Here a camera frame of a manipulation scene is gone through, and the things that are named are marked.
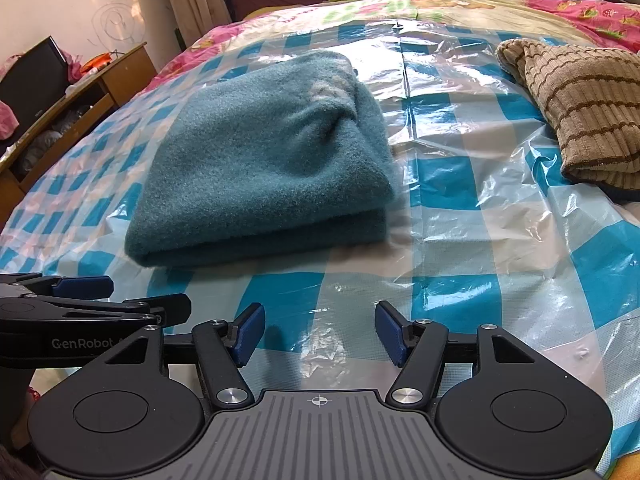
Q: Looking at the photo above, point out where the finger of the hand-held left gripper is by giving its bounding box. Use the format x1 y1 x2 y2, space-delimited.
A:
0 273 114 302
30 294 192 328

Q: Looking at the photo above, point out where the beige curtain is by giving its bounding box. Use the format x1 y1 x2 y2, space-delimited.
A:
157 0 233 52

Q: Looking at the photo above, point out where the beige striped sweater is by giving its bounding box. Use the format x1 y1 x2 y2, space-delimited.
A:
495 37 640 192

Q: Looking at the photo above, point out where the wooden desk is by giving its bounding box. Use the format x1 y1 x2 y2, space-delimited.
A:
0 42 158 233

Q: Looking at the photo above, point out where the teal knitted sweater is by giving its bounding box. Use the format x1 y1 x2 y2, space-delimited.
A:
124 50 399 268

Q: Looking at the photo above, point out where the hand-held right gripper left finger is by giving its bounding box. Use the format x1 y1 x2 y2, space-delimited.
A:
102 302 266 408

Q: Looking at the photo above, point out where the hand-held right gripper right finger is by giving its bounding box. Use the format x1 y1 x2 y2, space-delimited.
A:
375 301 537 408

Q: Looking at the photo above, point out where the orange item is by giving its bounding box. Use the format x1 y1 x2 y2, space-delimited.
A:
80 52 114 74

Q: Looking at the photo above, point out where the black monitor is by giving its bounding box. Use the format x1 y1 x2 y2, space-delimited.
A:
0 36 72 157

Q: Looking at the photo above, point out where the person's brown fuzzy garment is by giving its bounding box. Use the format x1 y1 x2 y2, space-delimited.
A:
0 442 36 480

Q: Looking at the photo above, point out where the pink cloth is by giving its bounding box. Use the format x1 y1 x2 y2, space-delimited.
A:
61 49 84 82

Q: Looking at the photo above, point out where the blue checked plastic sheet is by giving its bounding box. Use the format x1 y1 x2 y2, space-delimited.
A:
0 20 640 476

